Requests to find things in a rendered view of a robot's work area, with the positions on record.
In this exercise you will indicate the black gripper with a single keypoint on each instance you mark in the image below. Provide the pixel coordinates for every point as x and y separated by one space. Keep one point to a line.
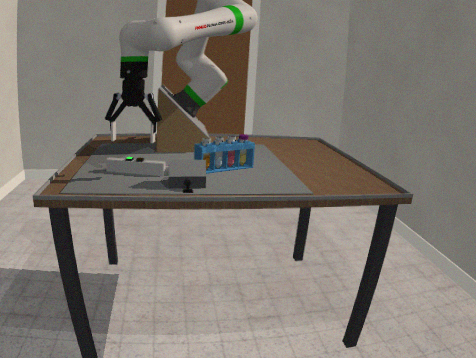
133 95

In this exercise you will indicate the grey button panel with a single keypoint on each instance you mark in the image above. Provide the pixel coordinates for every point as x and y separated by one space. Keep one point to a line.
187 174

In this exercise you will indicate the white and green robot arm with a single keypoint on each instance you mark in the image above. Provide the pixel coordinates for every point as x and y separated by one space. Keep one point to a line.
137 38

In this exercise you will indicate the grey flat mat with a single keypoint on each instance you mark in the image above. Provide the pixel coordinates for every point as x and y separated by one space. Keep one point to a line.
269 176

